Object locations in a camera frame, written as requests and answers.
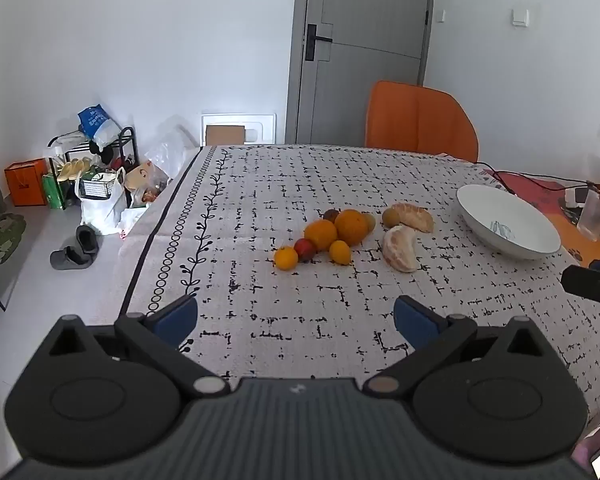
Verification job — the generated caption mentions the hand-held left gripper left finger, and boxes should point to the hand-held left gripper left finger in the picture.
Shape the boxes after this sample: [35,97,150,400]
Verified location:
[30,294,231,401]

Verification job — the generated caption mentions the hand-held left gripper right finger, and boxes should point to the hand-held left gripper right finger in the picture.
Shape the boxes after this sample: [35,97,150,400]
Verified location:
[362,295,576,403]

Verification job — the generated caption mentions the curved peeled pomelo piece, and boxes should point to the curved peeled pomelo piece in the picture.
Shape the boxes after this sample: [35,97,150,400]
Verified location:
[382,225,420,273]

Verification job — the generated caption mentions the small orange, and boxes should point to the small orange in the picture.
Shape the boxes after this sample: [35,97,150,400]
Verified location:
[273,246,299,271]
[329,240,352,266]

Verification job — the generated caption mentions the wide peeled pomelo piece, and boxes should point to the wide peeled pomelo piece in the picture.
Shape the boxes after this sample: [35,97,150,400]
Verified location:
[391,202,435,234]

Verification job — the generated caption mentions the large orange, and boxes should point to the large orange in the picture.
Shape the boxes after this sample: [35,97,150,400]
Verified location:
[335,209,370,246]

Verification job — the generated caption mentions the medium orange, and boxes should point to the medium orange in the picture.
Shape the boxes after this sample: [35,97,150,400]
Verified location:
[304,219,338,252]

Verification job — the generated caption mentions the red plum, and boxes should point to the red plum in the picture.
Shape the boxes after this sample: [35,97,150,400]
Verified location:
[293,238,317,262]

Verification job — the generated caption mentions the white bowl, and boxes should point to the white bowl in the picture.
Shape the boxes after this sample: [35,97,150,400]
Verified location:
[456,184,562,261]

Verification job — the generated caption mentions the clear plastic cup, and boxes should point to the clear plastic cup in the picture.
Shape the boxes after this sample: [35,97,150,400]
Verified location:
[576,189,600,241]

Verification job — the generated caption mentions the black slipper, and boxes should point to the black slipper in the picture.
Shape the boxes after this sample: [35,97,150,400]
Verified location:
[50,246,93,271]
[76,225,101,256]

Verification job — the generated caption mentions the white plastic shopping bag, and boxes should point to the white plastic shopping bag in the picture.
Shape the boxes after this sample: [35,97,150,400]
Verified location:
[75,167,128,236]

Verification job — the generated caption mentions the brown paper bag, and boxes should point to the brown paper bag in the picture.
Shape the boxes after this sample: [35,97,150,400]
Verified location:
[124,160,168,206]

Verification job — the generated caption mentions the clear plastic bag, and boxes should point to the clear plastic bag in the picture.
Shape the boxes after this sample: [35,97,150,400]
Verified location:
[144,117,201,181]

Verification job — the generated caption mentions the black-and-white patterned tablecloth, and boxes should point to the black-and-white patterned tablecloth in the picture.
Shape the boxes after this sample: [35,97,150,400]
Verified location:
[115,144,600,441]

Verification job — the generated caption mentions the green carton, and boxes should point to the green carton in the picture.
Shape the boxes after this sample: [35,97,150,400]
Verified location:
[42,172,66,210]

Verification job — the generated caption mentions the black shoe rack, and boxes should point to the black shoe rack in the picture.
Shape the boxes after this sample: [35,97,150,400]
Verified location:
[47,126,141,201]

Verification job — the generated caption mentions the pair of yellow slippers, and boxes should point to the pair of yellow slippers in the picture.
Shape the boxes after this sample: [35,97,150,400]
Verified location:
[55,157,98,183]

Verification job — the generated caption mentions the brown cardboard piece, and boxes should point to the brown cardboard piece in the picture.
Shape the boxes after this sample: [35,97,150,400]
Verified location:
[205,125,246,147]

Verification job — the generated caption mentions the green camouflage cushion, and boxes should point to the green camouflage cushion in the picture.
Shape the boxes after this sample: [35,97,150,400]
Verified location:
[0,212,27,276]

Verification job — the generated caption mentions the orange chair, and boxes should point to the orange chair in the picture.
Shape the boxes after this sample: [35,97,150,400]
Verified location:
[365,80,480,163]

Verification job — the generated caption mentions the orange gift box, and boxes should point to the orange gift box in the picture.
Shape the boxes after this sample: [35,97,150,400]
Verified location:
[4,158,48,207]

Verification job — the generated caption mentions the blue and white bag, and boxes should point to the blue and white bag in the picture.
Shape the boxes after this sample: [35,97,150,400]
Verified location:
[77,104,121,148]

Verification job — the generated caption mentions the white foam box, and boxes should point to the white foam box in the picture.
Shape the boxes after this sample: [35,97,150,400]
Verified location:
[200,111,277,147]

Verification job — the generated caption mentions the grey entrance door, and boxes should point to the grey entrance door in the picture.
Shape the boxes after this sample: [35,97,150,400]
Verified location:
[286,0,436,146]

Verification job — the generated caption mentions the black cable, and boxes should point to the black cable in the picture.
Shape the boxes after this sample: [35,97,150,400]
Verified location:
[477,162,596,196]

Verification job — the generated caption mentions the black door lock handle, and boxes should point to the black door lock handle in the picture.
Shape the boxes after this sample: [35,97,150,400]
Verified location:
[305,23,333,62]

